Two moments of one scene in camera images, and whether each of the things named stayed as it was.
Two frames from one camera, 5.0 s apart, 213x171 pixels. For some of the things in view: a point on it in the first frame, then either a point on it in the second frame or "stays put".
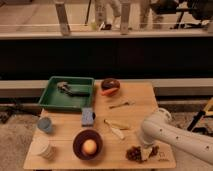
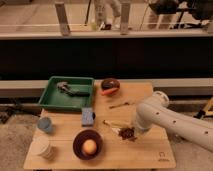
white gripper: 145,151 -> 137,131
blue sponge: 88,117 stays put
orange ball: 89,147 stays put
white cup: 40,146 stays put
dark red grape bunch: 135,153 -> 127,133
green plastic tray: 68,94 stays put
